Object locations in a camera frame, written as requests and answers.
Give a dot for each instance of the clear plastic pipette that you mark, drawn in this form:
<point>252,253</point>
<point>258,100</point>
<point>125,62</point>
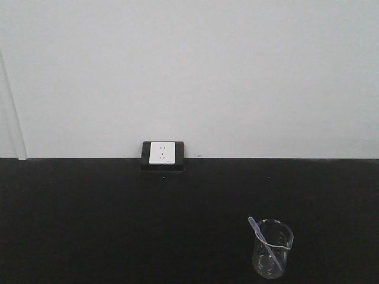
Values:
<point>261,237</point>

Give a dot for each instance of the clear glass beaker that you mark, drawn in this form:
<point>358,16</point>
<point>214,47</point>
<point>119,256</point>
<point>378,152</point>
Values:
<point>272,245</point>

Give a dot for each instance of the black socket housing box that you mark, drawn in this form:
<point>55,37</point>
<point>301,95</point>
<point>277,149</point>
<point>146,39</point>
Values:
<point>179,159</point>

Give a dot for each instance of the white wall power socket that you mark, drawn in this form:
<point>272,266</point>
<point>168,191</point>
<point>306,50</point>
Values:
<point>162,153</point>

